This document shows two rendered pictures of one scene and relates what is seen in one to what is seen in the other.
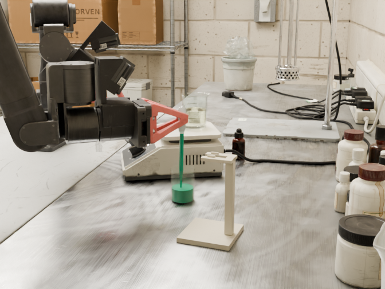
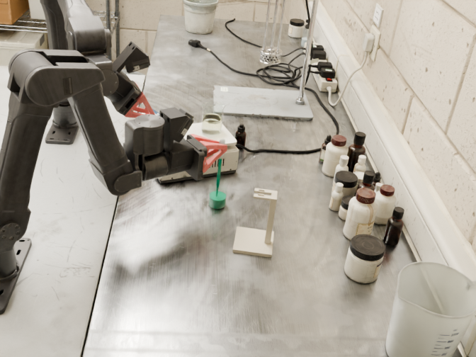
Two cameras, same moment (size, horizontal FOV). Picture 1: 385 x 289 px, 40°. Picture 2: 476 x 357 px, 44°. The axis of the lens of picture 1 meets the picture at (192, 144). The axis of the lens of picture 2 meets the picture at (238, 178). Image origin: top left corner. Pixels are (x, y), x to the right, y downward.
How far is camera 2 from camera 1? 0.54 m
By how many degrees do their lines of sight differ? 23
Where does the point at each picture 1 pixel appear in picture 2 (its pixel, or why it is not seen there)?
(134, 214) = (188, 224)
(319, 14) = not seen: outside the picture
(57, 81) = (139, 139)
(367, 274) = (367, 275)
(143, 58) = not seen: outside the picture
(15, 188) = (71, 199)
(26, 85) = (119, 148)
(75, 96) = (152, 149)
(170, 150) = not seen: hidden behind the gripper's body
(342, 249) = (353, 261)
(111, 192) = (156, 198)
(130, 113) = (190, 155)
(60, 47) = (110, 82)
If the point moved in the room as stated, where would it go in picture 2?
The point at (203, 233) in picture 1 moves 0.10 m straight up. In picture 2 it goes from (250, 244) to (255, 203)
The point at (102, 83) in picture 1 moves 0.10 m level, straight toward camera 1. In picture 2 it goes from (171, 136) to (189, 161)
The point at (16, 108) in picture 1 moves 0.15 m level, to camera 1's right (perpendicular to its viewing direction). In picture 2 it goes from (112, 167) to (193, 163)
